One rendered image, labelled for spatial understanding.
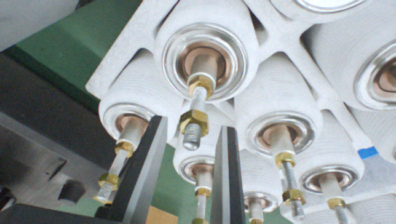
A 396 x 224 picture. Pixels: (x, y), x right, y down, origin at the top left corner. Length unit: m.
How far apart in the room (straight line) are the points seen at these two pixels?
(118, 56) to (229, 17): 0.17
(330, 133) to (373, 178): 0.27
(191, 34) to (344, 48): 0.13
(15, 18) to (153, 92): 0.13
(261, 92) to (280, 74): 0.04
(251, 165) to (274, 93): 0.17
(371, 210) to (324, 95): 0.34
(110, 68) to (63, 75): 0.34
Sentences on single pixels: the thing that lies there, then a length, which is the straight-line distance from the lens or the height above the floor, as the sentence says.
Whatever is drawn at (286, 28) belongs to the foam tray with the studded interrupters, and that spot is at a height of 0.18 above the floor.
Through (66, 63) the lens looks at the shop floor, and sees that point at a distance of 0.60.
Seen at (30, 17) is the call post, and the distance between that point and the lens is 0.24.
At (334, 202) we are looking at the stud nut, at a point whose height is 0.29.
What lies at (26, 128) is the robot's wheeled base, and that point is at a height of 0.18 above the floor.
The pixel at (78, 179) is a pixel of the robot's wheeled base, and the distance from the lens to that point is 0.54.
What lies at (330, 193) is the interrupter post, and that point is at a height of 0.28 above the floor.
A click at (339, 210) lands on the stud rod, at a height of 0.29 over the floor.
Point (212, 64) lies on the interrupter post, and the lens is 0.17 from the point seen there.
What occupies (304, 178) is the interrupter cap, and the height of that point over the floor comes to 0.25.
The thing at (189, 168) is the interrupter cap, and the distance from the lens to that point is 0.30.
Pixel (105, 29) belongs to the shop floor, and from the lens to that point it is 0.50.
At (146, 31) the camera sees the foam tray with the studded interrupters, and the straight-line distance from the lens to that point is 0.26.
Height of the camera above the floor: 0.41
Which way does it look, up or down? 48 degrees down
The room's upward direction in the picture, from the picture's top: 171 degrees counter-clockwise
